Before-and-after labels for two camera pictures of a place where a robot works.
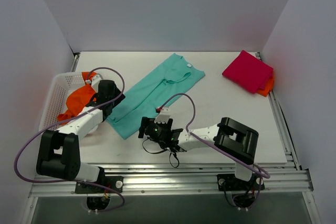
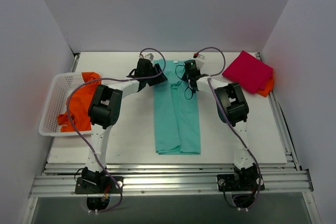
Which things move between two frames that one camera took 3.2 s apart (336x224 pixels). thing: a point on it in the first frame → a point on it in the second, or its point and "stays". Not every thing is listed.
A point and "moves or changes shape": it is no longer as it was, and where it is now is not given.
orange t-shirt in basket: (77, 99) stays
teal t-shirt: (167, 80) moves or changes shape
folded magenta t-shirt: (249, 72) stays
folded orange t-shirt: (269, 86) stays
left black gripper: (115, 98) → (153, 76)
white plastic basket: (56, 99) stays
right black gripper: (143, 127) → (193, 80)
